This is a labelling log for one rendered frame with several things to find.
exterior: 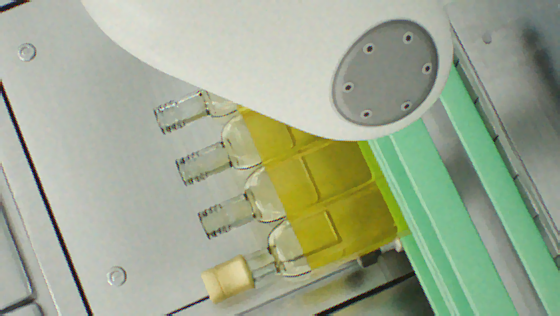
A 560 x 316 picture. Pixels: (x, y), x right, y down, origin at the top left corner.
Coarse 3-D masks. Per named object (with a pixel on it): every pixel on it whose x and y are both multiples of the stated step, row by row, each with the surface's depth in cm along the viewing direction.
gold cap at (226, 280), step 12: (228, 264) 101; (240, 264) 101; (204, 276) 101; (216, 276) 101; (228, 276) 101; (240, 276) 101; (216, 288) 101; (228, 288) 101; (240, 288) 101; (252, 288) 102; (216, 300) 101
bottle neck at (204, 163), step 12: (216, 144) 105; (192, 156) 104; (204, 156) 104; (216, 156) 104; (180, 168) 104; (192, 168) 104; (204, 168) 104; (216, 168) 104; (228, 168) 105; (192, 180) 104
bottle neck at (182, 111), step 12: (192, 96) 106; (156, 108) 106; (168, 108) 105; (180, 108) 105; (192, 108) 105; (204, 108) 105; (156, 120) 107; (168, 120) 105; (180, 120) 105; (192, 120) 106; (168, 132) 106
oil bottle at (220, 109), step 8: (200, 88) 106; (200, 96) 105; (208, 96) 105; (216, 96) 104; (208, 104) 105; (216, 104) 104; (224, 104) 104; (232, 104) 104; (208, 112) 106; (216, 112) 105; (224, 112) 104; (232, 112) 104; (216, 120) 106; (224, 120) 106
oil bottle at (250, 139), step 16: (240, 112) 104; (256, 112) 104; (224, 128) 104; (240, 128) 103; (256, 128) 103; (272, 128) 103; (288, 128) 103; (224, 144) 104; (240, 144) 103; (256, 144) 103; (272, 144) 103; (288, 144) 103; (304, 144) 103; (240, 160) 103; (256, 160) 103; (272, 160) 104
